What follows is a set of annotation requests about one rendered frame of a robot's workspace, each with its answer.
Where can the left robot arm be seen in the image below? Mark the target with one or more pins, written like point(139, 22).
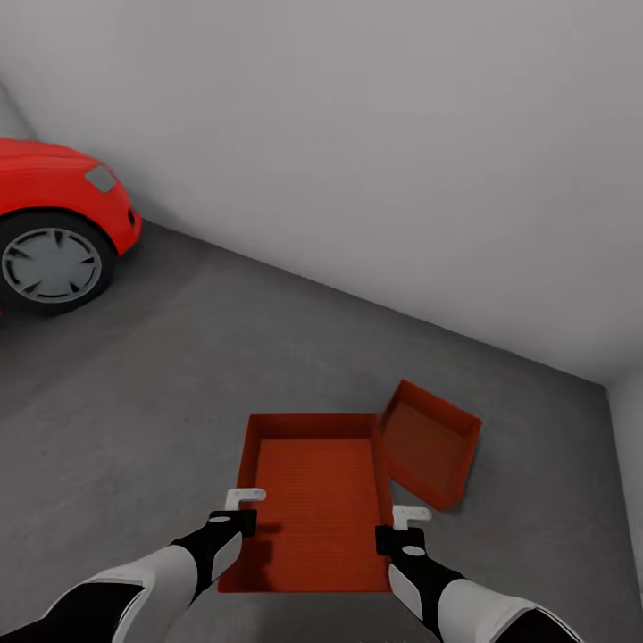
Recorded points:
point(141, 601)

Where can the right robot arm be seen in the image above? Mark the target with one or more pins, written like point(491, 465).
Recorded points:
point(457, 610)

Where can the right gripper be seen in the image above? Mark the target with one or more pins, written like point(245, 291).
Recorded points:
point(386, 537)

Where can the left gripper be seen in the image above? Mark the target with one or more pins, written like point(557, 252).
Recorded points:
point(246, 519)

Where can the storage box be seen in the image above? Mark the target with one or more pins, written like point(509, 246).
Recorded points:
point(455, 422)
point(326, 490)

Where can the car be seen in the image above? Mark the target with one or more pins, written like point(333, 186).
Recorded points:
point(63, 215)

